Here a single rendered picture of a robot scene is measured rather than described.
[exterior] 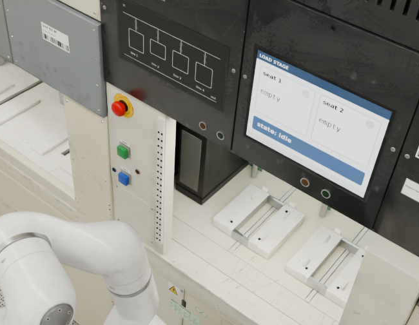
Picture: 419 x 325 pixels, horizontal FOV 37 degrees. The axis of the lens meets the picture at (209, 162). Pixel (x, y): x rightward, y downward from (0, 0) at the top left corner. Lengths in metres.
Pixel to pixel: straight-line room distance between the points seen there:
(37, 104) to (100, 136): 0.75
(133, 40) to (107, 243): 0.54
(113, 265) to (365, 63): 0.55
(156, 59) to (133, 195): 0.51
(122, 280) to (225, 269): 0.74
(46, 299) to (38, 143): 1.31
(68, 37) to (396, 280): 0.95
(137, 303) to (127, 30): 0.60
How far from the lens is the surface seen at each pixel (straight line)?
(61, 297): 0.99
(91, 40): 1.53
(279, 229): 1.91
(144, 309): 1.24
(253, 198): 1.98
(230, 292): 1.78
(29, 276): 1.00
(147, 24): 1.37
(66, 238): 1.07
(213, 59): 1.28
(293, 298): 1.80
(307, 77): 1.16
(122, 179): 1.73
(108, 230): 1.07
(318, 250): 1.88
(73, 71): 1.65
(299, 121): 1.22
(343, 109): 1.15
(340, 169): 1.22
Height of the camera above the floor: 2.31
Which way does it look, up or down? 42 degrees down
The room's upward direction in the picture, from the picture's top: 5 degrees clockwise
